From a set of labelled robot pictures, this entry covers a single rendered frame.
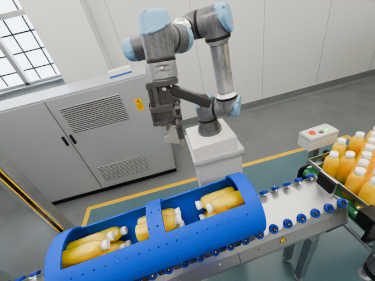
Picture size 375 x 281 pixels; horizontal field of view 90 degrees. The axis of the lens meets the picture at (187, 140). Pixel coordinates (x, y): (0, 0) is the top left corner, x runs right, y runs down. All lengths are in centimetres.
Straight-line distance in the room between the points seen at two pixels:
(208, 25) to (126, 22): 248
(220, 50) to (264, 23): 286
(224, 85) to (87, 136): 186
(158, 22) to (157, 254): 77
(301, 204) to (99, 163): 225
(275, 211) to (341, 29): 397
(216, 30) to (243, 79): 292
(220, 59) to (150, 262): 91
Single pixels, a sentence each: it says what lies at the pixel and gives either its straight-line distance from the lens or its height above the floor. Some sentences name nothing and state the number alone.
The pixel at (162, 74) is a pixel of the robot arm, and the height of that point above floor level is 177.
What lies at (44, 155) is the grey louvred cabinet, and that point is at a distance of 280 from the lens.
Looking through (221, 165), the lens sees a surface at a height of 105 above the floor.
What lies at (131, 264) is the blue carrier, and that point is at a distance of 88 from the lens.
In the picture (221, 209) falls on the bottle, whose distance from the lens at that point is 88.
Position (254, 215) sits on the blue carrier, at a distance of 86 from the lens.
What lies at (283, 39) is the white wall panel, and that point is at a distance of 401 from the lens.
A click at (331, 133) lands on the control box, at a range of 147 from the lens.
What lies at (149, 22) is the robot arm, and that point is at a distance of 50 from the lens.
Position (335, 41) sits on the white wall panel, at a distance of 469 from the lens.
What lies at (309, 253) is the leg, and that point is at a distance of 162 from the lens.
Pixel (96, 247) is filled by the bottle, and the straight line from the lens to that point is 96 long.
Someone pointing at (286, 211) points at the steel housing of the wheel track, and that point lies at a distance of 118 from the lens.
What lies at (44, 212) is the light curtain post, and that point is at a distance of 133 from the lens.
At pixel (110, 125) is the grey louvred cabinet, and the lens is 235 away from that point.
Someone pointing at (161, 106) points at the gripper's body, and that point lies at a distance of 50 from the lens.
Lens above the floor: 189
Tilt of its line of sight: 34 degrees down
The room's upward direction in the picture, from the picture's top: 14 degrees counter-clockwise
